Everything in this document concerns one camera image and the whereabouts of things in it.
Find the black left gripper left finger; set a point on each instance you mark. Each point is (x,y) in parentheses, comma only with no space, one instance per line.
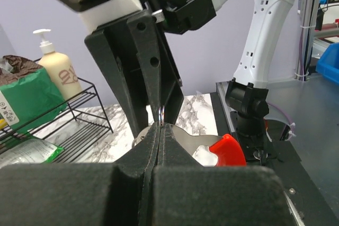
(132,181)

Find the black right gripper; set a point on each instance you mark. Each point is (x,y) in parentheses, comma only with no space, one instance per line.
(138,72)

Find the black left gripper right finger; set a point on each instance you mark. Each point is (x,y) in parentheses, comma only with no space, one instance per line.
(170,152)

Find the steel key organizer red handle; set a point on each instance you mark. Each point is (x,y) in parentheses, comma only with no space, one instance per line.
(211,150)

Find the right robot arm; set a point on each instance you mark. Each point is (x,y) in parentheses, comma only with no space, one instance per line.
(204,57)

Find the cream lotion pump bottle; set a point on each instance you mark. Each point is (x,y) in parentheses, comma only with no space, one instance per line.
(59,67)

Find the green brown coffee bag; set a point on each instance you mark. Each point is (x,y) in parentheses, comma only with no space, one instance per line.
(29,98)

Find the green white snack bag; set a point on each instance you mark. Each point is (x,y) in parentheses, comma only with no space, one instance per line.
(32,151)

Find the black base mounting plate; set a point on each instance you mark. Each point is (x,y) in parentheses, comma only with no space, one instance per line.
(244,109)

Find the blue storage bin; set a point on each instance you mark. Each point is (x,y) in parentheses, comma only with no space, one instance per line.
(327,65)

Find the black wire shelf rack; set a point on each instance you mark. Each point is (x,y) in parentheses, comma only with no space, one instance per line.
(77,129)

